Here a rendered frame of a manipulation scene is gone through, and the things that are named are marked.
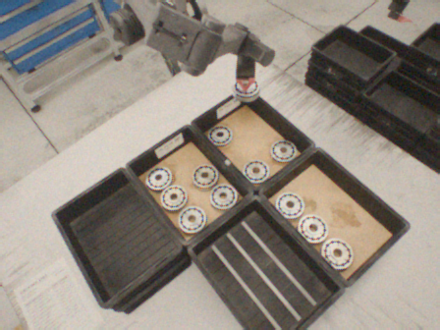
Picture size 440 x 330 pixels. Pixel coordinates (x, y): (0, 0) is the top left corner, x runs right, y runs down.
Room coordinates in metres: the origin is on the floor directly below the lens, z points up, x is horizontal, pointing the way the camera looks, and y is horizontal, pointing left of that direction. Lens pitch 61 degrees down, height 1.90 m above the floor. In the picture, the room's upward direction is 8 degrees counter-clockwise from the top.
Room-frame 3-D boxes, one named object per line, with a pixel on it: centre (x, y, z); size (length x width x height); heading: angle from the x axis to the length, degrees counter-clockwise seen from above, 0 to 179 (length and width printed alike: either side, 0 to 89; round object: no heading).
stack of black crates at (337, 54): (1.42, -0.89, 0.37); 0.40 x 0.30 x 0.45; 35
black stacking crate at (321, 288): (0.20, -0.09, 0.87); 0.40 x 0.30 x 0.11; 31
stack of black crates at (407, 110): (1.09, -1.12, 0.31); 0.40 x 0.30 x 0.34; 35
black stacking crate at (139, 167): (0.54, 0.11, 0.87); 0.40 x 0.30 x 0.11; 31
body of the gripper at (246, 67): (0.83, -0.15, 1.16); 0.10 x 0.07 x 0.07; 169
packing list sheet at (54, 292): (0.21, 0.67, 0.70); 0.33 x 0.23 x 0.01; 35
